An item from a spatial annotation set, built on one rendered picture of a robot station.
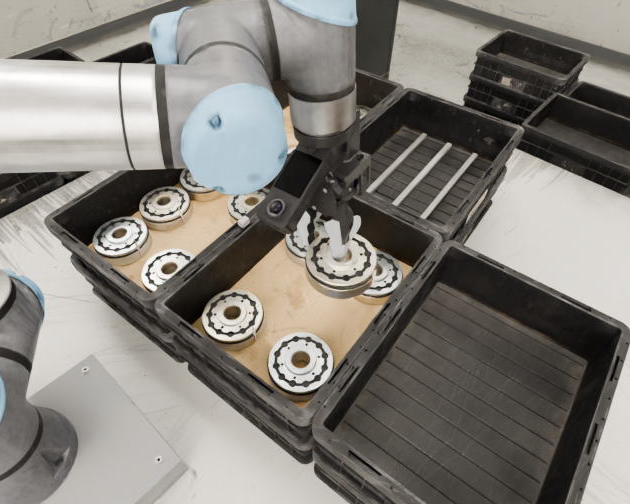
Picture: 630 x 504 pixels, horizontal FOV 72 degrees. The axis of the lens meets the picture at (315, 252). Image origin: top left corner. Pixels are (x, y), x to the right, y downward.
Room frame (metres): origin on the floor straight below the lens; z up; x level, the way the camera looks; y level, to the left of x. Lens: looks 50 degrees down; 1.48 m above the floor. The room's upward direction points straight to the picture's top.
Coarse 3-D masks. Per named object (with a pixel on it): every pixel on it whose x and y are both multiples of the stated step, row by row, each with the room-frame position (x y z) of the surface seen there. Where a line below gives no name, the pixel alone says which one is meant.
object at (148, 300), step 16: (112, 176) 0.66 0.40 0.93; (96, 192) 0.62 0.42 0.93; (64, 208) 0.57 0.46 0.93; (256, 208) 0.57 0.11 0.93; (48, 224) 0.53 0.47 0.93; (64, 240) 0.49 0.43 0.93; (224, 240) 0.49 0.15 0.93; (80, 256) 0.47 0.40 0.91; (96, 256) 0.46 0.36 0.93; (112, 272) 0.42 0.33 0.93; (176, 272) 0.42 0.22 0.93; (128, 288) 0.39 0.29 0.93; (160, 288) 0.39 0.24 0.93; (144, 304) 0.37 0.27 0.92
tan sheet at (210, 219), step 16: (208, 208) 0.67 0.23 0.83; (224, 208) 0.67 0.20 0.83; (192, 224) 0.62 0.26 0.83; (208, 224) 0.62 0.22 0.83; (224, 224) 0.62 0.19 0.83; (160, 240) 0.58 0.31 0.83; (176, 240) 0.58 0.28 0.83; (192, 240) 0.58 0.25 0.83; (208, 240) 0.58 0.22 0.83; (144, 256) 0.54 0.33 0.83; (128, 272) 0.50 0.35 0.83; (144, 288) 0.46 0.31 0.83
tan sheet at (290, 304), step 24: (264, 264) 0.52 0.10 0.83; (288, 264) 0.52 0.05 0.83; (240, 288) 0.46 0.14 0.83; (264, 288) 0.46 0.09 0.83; (288, 288) 0.46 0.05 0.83; (312, 288) 0.46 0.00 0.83; (264, 312) 0.41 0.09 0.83; (288, 312) 0.41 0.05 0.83; (312, 312) 0.41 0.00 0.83; (336, 312) 0.41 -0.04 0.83; (360, 312) 0.41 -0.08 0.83; (264, 336) 0.36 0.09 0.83; (336, 336) 0.36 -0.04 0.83; (240, 360) 0.32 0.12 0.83; (264, 360) 0.32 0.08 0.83; (336, 360) 0.32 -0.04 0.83
